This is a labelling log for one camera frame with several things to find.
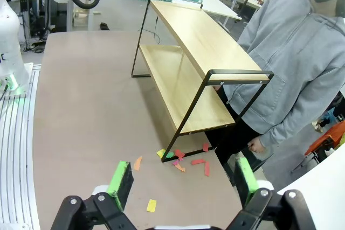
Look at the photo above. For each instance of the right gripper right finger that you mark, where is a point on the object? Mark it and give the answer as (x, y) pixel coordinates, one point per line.
(248, 184)

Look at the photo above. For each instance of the two-tier wooden black-frame shelf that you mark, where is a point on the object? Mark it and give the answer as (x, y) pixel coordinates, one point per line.
(210, 52)

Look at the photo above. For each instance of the green paper scrap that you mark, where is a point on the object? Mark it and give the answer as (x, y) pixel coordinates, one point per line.
(169, 155)

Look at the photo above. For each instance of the orange paper scrap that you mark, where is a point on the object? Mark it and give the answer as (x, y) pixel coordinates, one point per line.
(180, 168)
(137, 163)

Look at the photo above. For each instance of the person in grey hoodie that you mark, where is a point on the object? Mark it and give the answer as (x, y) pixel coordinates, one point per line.
(296, 52)

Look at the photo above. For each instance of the person's left forearm grey sleeve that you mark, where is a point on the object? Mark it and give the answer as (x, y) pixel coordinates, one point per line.
(296, 122)

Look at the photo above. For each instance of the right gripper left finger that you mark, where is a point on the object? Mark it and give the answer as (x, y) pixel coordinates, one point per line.
(121, 187)

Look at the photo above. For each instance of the yellow paper scrap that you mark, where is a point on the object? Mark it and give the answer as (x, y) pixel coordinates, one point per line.
(151, 205)
(161, 153)

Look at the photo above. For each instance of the aluminium slotted base plate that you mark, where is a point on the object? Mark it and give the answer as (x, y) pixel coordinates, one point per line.
(16, 146)

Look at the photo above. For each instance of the white desk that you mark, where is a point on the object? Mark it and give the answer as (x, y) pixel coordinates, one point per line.
(215, 6)
(323, 187)

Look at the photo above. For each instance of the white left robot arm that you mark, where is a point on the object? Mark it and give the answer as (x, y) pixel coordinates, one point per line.
(10, 38)

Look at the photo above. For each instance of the person's left hand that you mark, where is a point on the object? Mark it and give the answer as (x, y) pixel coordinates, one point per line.
(257, 145)

